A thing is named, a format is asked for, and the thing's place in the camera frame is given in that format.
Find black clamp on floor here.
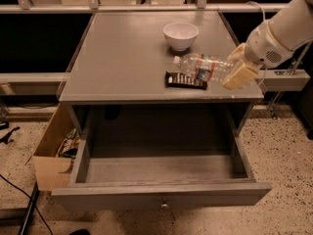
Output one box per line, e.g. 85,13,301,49
0,126,20,144

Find black floor cable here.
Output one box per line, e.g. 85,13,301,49
0,173,55,235

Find snack bags in box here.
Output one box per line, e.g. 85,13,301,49
57,128,80,159

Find grey wooden cabinet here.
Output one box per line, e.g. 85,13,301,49
60,11,262,139

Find white ceramic bowl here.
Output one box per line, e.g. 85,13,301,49
163,23,199,51

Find metal drawer knob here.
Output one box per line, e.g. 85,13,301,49
160,199,170,209

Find open grey top drawer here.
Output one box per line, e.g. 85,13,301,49
51,108,273,212

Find brown cardboard box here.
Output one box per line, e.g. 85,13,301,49
32,105,76,192

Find clear plastic water bottle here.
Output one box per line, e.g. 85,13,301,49
173,53,234,83

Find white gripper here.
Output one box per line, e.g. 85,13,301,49
222,21,293,90

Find dark chocolate bar wrapper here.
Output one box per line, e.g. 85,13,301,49
165,71,207,90

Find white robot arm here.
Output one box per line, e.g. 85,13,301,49
221,0,313,89

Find aluminium frame rail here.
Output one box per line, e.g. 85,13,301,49
0,3,286,14

